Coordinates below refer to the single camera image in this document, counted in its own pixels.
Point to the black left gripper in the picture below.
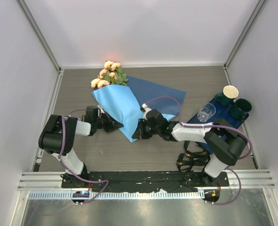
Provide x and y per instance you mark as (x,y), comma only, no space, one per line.
(112,124)

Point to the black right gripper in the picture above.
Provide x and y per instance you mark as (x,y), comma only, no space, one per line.
(140,133)

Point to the large blue wrapping paper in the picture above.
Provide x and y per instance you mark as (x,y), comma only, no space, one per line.
(123,103)

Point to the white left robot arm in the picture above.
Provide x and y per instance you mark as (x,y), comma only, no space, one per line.
(57,139)

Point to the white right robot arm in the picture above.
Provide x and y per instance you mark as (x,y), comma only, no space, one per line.
(226,142)

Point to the black printed ribbon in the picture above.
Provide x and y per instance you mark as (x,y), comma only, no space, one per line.
(187,159)

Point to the clear plastic cup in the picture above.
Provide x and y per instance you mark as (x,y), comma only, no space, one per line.
(206,111)

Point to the dark green mug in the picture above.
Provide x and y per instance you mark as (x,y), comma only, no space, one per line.
(240,109)
(223,100)

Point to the beige paper cup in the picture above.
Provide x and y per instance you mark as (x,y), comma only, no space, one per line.
(230,92)

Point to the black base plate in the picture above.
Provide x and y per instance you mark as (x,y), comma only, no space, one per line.
(156,180)

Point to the slotted cable duct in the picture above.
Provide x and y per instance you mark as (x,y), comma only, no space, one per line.
(83,195)

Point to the aluminium frame rail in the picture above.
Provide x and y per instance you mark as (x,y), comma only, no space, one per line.
(53,180)

